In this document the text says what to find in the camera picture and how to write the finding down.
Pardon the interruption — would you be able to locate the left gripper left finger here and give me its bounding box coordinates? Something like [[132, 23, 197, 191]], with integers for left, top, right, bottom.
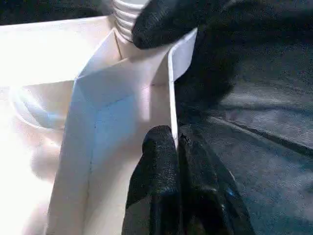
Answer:
[[121, 125, 182, 235]]

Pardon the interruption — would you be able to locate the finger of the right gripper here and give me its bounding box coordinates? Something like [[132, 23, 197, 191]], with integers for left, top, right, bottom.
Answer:
[[131, 0, 221, 49]]

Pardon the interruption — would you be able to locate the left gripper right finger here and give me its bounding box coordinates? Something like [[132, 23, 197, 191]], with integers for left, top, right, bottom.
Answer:
[[177, 132, 256, 235]]

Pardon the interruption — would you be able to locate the white plastic table leg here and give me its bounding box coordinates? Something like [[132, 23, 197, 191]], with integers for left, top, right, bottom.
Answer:
[[112, 0, 150, 44]]

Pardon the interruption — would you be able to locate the white plastic table top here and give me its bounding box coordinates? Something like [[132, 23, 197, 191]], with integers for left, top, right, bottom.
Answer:
[[0, 15, 199, 235]]

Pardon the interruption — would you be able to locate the black plastic mat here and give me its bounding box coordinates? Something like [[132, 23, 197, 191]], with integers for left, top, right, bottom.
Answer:
[[174, 0, 313, 235]]

